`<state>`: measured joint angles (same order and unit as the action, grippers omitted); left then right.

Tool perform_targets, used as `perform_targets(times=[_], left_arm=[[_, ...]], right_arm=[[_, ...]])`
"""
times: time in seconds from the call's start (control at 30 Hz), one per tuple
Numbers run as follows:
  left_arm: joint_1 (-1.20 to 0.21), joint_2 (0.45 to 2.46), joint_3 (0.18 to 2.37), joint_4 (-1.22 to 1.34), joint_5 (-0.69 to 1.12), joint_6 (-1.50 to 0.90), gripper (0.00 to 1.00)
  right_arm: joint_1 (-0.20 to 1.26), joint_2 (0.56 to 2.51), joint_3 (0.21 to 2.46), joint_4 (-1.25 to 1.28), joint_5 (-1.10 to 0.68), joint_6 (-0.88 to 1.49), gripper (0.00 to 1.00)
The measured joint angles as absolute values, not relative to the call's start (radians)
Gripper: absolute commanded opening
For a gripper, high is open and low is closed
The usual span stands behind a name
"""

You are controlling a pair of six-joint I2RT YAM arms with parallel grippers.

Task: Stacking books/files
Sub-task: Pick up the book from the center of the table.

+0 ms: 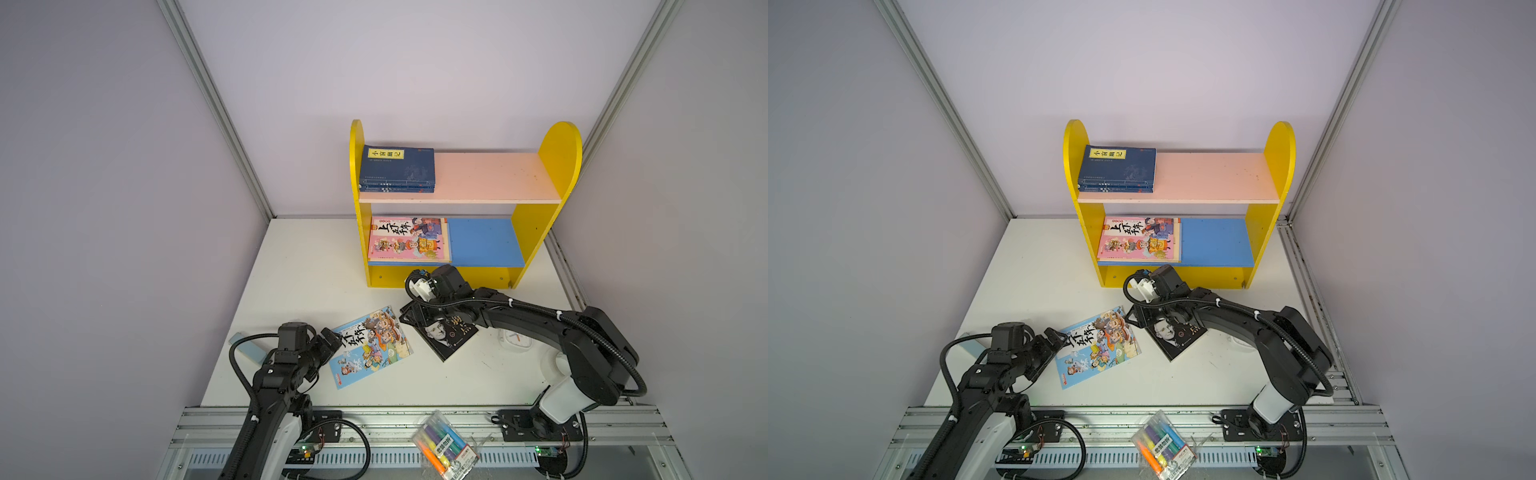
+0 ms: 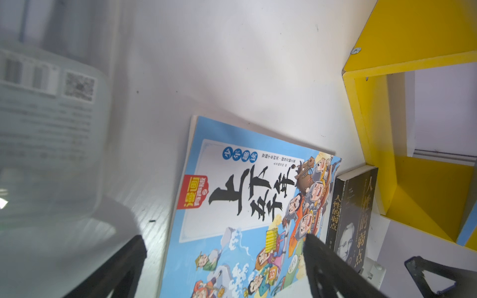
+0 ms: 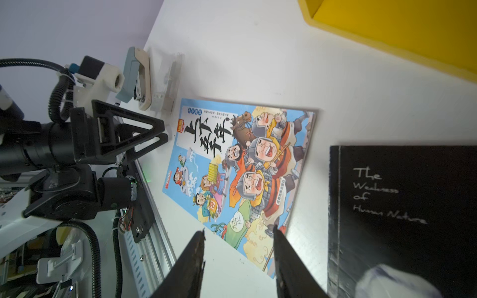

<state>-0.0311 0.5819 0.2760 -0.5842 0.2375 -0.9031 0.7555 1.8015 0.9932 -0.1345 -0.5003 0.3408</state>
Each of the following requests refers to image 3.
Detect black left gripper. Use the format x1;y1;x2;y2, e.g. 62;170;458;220
70;100;169;165

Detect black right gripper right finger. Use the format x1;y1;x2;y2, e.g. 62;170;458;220
273;225;329;298

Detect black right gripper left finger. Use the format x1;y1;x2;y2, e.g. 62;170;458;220
150;230;206;298

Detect light blue thin book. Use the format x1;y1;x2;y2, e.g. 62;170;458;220
163;99;316;277

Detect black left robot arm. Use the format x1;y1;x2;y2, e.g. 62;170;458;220
1;56;168;298

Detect small clear plastic box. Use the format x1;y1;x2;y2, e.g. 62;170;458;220
150;50;184;115

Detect black book gold lettering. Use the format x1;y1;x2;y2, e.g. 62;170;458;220
327;145;477;298

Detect yellow shelf pink blue boards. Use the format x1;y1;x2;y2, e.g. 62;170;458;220
299;1;477;83

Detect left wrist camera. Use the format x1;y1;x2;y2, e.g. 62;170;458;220
68;56;125;116

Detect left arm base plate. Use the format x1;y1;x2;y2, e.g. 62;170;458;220
120;158;155;243

